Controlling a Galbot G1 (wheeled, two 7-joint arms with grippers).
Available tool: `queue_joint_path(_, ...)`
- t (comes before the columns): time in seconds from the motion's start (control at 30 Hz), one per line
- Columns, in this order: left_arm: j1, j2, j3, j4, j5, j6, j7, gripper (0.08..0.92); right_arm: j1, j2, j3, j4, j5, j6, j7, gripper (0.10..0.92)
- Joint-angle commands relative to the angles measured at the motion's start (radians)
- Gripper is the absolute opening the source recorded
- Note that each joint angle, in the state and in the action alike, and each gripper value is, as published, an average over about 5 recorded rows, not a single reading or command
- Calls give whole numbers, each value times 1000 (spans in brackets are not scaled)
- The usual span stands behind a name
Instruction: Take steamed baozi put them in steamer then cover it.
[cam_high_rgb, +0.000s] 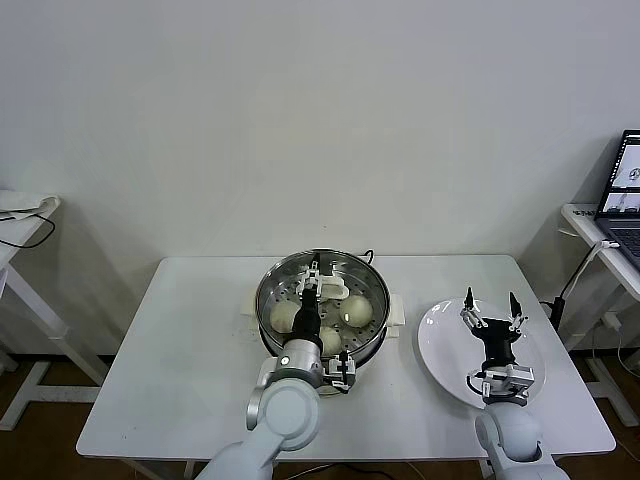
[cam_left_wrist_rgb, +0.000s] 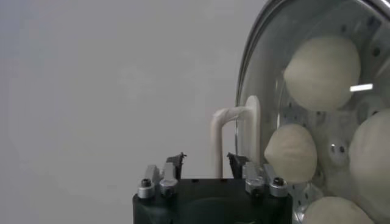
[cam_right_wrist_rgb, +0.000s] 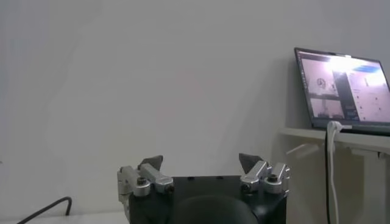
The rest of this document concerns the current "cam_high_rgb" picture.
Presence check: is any cream electric cooker base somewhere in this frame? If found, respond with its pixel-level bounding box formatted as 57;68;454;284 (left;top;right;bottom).
247;319;402;400

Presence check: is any white round plate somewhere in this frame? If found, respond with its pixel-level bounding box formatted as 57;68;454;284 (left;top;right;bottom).
417;297;548;413

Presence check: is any white side table with laptop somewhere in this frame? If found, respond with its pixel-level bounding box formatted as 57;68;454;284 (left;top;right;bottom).
559;202;640;427

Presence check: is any white side table with cloth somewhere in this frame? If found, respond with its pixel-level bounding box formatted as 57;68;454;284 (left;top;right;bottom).
0;192;110;432

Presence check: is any black cable with plug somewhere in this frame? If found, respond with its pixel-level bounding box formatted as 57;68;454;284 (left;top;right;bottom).
538;241;602;329

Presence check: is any stainless steel steamer basket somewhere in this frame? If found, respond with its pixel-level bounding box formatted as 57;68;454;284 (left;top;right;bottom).
240;248;406;365

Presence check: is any dark grey open laptop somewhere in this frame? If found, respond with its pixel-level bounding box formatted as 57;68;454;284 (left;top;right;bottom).
593;128;640;275

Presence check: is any white steamed baozi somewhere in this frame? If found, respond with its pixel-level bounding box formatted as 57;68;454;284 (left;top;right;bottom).
269;301;302;334
319;325;343;355
339;294;374;328

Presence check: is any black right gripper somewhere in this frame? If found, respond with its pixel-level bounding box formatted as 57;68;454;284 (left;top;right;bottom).
458;285;531;370

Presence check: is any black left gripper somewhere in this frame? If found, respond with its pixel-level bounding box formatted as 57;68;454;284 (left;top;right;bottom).
290;251;336;345

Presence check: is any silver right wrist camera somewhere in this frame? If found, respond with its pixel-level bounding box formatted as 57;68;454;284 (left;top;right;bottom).
466;363;536;407

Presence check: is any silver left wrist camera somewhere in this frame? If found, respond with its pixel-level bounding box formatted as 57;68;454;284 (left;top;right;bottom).
322;350;358;395

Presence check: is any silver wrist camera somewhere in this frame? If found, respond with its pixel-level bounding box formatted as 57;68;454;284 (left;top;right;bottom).
466;363;536;407
322;350;358;395

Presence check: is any thin black cable loop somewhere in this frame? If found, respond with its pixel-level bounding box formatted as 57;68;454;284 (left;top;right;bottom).
0;211;55;250

